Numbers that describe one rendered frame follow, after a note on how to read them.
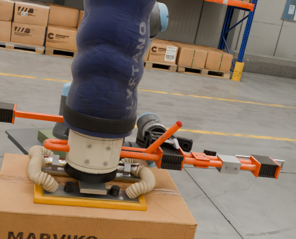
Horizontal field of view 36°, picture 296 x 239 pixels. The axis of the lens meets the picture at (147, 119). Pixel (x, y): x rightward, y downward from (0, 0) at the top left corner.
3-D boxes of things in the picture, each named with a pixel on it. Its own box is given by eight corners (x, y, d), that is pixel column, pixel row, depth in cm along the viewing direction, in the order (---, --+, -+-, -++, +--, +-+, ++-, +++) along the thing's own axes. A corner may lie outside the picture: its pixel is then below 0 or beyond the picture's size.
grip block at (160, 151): (158, 170, 145) (162, 152, 143) (151, 157, 154) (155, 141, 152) (183, 172, 147) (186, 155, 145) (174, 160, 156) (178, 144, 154)
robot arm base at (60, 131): (45, 130, 231) (47, 112, 228) (76, 128, 244) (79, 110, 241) (64, 143, 218) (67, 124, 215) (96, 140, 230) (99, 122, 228)
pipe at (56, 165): (34, 189, 130) (37, 171, 128) (36, 155, 153) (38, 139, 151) (148, 198, 139) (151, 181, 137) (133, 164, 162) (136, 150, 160)
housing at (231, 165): (219, 173, 152) (223, 161, 151) (213, 165, 158) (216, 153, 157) (238, 175, 154) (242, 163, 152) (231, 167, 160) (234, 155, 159)
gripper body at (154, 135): (148, 156, 157) (141, 143, 168) (172, 159, 159) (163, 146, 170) (152, 136, 155) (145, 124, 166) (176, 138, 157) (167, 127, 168)
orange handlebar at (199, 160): (5, 149, 134) (6, 137, 133) (13, 117, 162) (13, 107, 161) (281, 176, 158) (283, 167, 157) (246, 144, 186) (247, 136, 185)
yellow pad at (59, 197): (32, 203, 129) (35, 188, 128) (33, 188, 138) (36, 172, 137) (147, 211, 138) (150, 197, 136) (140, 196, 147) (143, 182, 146)
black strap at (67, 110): (63, 128, 127) (65, 115, 126) (61, 105, 149) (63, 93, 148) (140, 137, 133) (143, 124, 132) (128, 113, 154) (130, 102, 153)
